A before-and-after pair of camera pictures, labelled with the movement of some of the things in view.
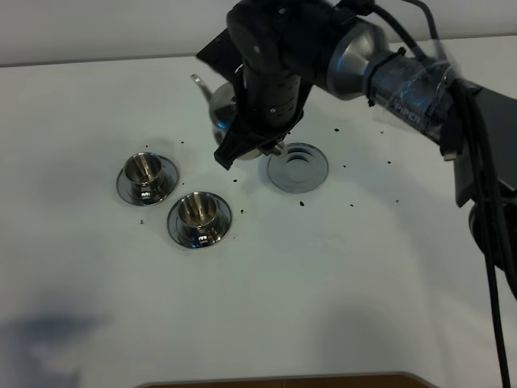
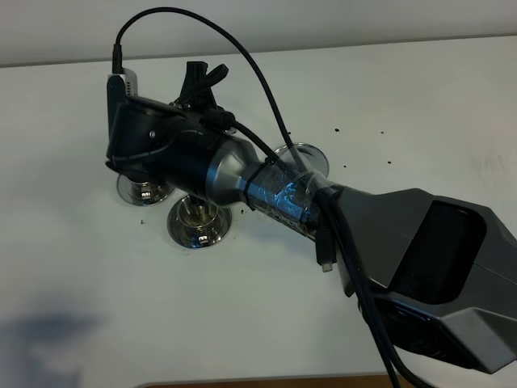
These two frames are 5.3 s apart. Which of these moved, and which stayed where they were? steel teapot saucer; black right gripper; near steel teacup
Moved: black right gripper
Stayed: near steel teacup; steel teapot saucer
